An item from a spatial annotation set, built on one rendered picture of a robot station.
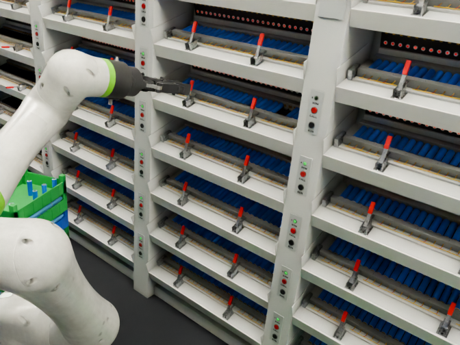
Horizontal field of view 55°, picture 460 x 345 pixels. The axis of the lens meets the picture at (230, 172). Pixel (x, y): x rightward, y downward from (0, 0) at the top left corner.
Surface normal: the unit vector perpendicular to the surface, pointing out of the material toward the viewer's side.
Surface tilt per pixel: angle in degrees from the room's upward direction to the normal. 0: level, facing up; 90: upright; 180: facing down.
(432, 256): 18
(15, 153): 55
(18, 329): 89
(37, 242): 38
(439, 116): 108
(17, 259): 61
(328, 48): 90
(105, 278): 0
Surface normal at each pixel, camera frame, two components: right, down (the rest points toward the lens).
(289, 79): -0.62, 0.53
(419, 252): -0.10, -0.79
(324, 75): -0.62, 0.26
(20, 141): 0.68, -0.54
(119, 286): 0.09, -0.91
